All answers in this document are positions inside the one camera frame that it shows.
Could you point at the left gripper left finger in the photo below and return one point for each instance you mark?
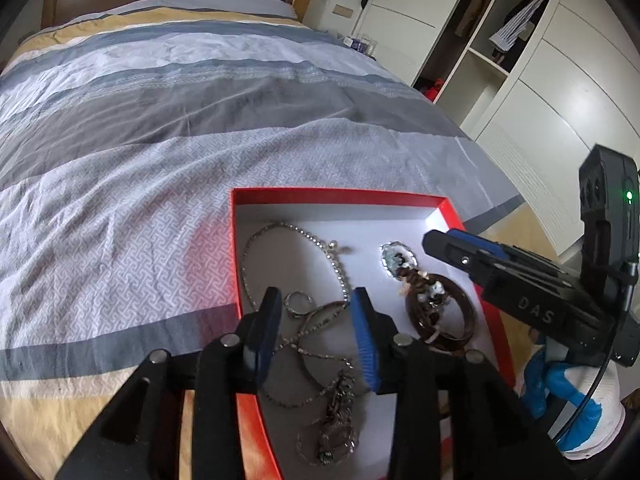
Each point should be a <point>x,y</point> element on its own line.
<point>137,434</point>

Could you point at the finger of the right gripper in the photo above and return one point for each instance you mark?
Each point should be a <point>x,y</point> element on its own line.
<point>511,278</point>
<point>474,254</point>

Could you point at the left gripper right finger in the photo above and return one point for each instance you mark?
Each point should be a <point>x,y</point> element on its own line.
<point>493,435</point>

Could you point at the dark tortoiseshell bangle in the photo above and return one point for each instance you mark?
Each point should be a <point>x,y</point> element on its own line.
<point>429,297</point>

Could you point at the silver metal clasp charm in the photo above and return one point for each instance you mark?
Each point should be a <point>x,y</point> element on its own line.
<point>337,435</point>

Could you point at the red jewelry box tray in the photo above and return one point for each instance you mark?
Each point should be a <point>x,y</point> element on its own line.
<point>317,245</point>

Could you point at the white wardrobe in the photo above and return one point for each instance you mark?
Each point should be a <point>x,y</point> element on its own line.
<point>570,82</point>

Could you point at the hanging striped shirt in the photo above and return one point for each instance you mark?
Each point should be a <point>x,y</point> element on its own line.
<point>504,38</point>

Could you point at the striped bed duvet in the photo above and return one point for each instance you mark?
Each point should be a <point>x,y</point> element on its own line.
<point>123,135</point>

